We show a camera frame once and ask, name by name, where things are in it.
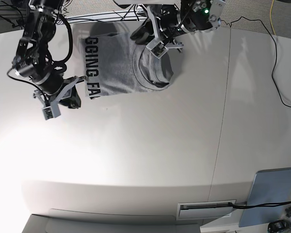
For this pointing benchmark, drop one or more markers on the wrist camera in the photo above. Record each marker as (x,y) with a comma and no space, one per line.
(51,111)
(157,48)

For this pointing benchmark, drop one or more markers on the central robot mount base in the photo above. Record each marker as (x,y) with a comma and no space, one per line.
(153,3)

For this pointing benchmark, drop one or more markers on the black device bottom right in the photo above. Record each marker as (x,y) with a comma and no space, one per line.
(279,226)

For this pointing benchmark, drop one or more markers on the grey monitor back panel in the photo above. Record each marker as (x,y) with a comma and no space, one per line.
(269,186)

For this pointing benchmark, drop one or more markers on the grey T-shirt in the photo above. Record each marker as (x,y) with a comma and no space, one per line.
(113,64)

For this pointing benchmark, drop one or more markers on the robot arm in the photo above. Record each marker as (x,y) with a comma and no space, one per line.
(33,60)
(199,16)

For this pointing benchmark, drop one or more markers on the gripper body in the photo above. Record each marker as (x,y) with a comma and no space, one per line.
(167,25)
(51,85)

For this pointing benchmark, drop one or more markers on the white cable tray slot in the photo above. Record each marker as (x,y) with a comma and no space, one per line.
(204,210)

